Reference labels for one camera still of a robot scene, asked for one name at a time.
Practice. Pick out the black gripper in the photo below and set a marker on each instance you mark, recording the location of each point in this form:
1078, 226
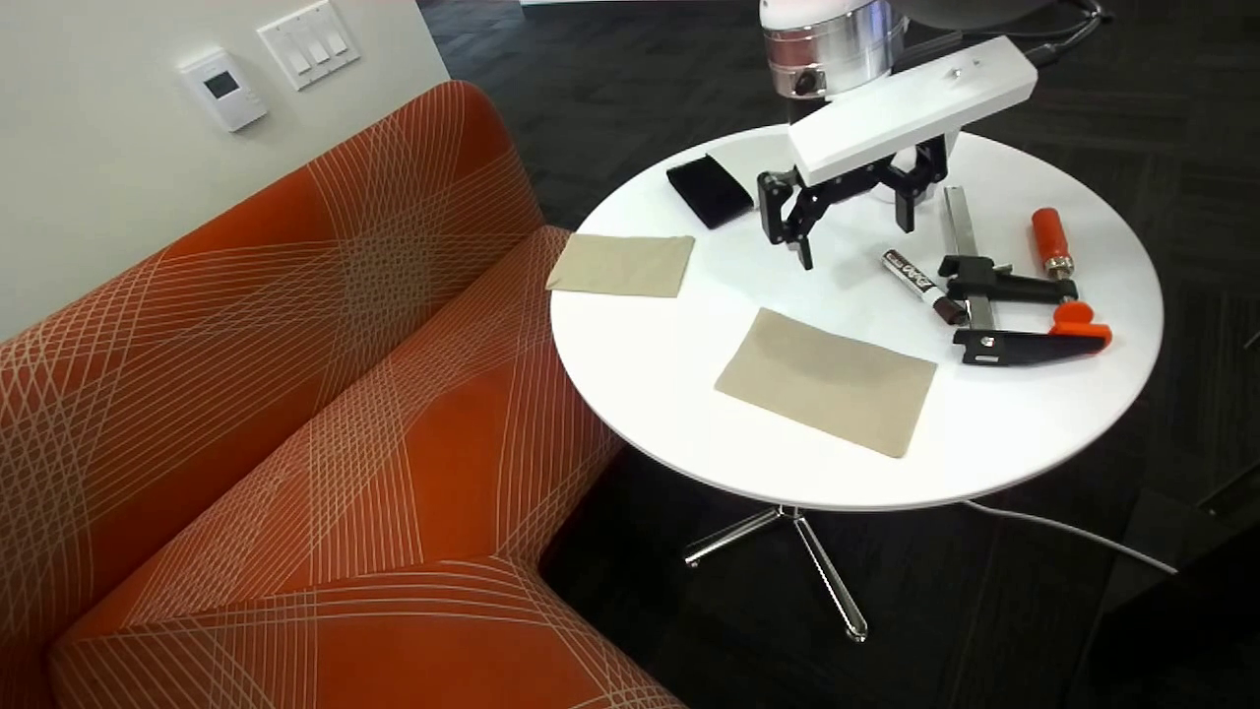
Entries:
858, 176

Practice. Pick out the black Expo marker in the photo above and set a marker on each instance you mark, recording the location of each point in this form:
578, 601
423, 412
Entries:
908, 268

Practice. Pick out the chrome table base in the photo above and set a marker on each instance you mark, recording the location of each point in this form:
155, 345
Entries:
827, 576

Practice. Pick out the orange patterned sofa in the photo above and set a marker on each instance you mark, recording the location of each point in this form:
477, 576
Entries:
328, 458

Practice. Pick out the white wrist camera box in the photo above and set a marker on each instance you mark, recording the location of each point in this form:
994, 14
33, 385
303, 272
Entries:
919, 104

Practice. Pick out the white light switch plate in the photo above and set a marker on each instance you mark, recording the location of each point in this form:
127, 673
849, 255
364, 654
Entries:
310, 46

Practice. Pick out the white wall thermostat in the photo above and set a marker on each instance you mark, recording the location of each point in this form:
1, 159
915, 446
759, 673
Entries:
223, 88

